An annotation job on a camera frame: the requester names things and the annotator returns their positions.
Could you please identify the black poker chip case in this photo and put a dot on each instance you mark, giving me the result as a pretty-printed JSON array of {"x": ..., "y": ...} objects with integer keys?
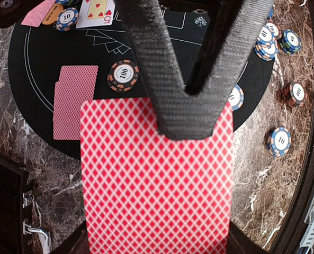
[{"x": 16, "y": 201}]

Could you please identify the face-up five of hearts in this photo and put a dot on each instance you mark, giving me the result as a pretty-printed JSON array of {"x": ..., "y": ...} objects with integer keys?
[{"x": 96, "y": 13}]

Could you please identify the brown white chip stack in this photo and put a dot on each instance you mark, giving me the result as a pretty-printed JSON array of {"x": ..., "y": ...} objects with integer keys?
[{"x": 294, "y": 94}]

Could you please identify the red backed card deck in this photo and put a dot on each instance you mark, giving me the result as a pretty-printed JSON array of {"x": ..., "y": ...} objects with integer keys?
[{"x": 146, "y": 193}]

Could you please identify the brown chips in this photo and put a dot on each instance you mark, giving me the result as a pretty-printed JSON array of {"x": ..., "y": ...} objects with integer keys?
[
  {"x": 275, "y": 29},
  {"x": 122, "y": 76}
]

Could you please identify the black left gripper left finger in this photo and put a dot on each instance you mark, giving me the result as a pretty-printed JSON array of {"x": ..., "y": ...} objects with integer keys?
[{"x": 77, "y": 242}]

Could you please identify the orange big blind button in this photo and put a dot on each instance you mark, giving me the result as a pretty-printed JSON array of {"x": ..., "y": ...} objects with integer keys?
[{"x": 53, "y": 14}]

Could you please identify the green blue chip stack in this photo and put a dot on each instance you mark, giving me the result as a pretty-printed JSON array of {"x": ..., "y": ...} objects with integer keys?
[{"x": 290, "y": 42}]

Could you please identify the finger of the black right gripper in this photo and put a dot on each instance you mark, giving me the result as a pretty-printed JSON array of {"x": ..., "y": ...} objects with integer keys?
[{"x": 189, "y": 110}]

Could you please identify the red card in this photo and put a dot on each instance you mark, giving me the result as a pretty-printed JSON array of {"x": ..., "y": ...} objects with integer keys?
[
  {"x": 35, "y": 17},
  {"x": 78, "y": 81},
  {"x": 66, "y": 115}
]

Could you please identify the blue white chip stack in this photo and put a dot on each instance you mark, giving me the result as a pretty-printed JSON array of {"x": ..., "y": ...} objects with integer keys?
[{"x": 279, "y": 142}]

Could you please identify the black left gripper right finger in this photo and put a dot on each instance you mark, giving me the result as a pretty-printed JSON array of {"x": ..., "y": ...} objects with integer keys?
[{"x": 238, "y": 242}]

